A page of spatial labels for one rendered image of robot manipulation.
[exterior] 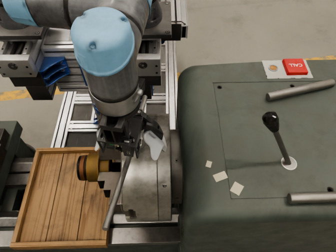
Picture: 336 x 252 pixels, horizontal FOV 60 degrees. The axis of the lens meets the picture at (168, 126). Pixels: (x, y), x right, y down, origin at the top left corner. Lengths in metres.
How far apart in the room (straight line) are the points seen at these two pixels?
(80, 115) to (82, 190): 1.13
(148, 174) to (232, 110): 0.28
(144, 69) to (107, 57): 0.80
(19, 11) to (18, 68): 0.77
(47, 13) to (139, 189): 0.45
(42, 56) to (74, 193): 0.59
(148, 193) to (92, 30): 0.47
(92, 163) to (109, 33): 0.56
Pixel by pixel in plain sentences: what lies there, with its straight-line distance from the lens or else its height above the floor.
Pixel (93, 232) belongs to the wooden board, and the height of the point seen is 0.88.
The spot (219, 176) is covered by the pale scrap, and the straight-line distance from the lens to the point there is 0.68.
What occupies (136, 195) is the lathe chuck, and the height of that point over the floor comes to 1.17.
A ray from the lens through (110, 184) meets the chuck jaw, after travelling 0.84.
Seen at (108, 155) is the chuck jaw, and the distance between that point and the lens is 0.86.
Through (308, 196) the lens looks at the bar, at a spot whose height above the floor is 1.28.
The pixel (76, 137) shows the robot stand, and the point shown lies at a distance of 2.06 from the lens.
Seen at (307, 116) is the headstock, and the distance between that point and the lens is 0.84.
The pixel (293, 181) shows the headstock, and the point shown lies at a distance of 0.73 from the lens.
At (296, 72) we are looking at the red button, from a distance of 0.93.
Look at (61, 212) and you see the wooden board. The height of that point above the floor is 0.89.
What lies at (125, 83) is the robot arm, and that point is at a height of 1.57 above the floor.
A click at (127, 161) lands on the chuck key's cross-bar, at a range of 0.63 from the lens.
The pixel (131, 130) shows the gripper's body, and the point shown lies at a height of 1.43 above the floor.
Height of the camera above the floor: 1.86
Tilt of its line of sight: 55 degrees down
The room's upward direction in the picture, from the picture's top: straight up
